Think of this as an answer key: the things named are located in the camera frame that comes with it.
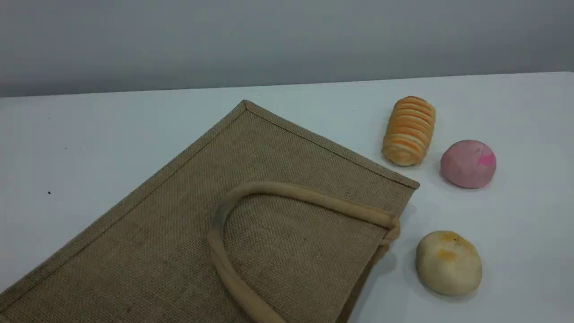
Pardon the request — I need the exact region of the pink round bun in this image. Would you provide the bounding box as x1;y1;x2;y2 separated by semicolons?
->
440;140;497;189

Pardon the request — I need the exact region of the brown jute tote bag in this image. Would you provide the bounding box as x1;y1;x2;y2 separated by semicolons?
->
0;100;421;323

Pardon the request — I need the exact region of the ridged golden bread roll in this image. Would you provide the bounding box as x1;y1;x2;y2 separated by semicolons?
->
382;96;436;167

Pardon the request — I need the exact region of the cream round bun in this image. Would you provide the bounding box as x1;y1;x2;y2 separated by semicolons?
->
415;230;483;297

